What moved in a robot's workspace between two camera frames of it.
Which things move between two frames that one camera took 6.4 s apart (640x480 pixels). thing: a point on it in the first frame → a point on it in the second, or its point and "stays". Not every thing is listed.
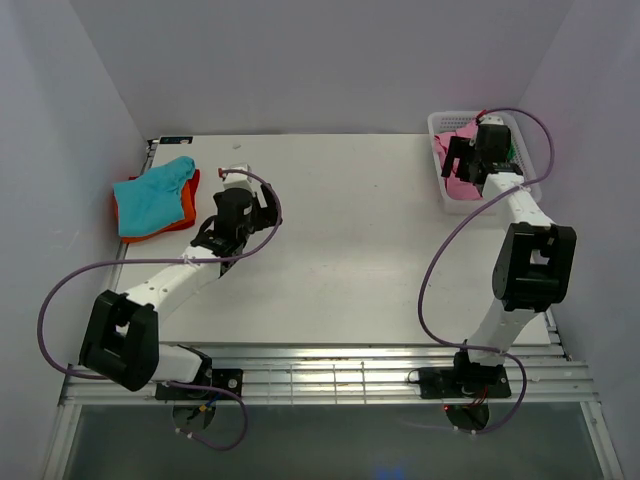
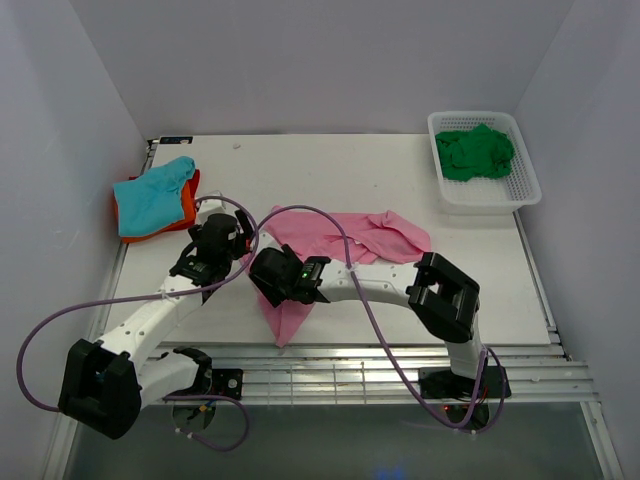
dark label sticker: x=176 y=140 stays
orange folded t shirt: x=160 y=230 stays
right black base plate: x=467 y=382 stays
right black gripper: x=457 y=147 → x=276 y=296
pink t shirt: x=456 y=188 → x=379 y=237
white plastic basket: x=440 y=123 stays
